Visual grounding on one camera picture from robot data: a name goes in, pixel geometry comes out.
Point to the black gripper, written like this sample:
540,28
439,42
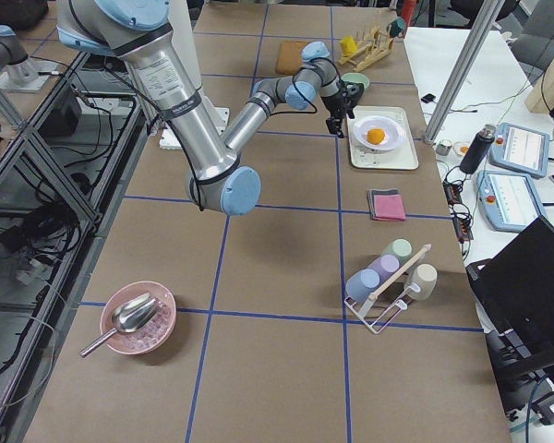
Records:
336,104

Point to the orange fruit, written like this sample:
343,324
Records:
376,136

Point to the white round plate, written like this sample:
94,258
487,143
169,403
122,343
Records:
396,135

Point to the cream bear tray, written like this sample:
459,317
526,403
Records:
396,152

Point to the mint green bowl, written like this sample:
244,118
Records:
356,78

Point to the grey cloth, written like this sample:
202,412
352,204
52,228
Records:
372,193

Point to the wooden cutting board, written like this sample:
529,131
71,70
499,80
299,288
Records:
289,58

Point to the yellow mug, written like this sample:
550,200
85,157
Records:
348,46

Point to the wooden mug rack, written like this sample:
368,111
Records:
373,45

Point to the pink cloth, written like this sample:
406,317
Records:
388,208

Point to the dark green mug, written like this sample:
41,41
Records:
396,28

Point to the green cup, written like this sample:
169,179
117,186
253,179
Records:
400,248

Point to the black bottle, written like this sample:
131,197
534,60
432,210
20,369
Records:
478,149

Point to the purple cup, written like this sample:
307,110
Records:
385,266

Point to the blue cup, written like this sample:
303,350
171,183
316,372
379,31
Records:
359,286

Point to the wooden rack rod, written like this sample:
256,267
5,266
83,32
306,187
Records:
412,261

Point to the beige cup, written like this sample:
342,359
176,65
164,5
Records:
421,282

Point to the teach pendant far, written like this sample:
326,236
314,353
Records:
520,149

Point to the teach pendant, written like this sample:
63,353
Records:
509,201
520,149

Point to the teach pendant near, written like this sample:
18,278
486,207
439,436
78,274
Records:
509,201

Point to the black laptop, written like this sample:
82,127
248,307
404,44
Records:
516,291

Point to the metal scoop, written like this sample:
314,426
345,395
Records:
127,318

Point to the pink bowl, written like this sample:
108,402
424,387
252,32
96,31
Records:
146,327

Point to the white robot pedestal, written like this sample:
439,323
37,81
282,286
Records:
183,42

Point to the white wire cup rack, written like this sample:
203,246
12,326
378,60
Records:
377,320

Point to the aluminium frame post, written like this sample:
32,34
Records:
486,16

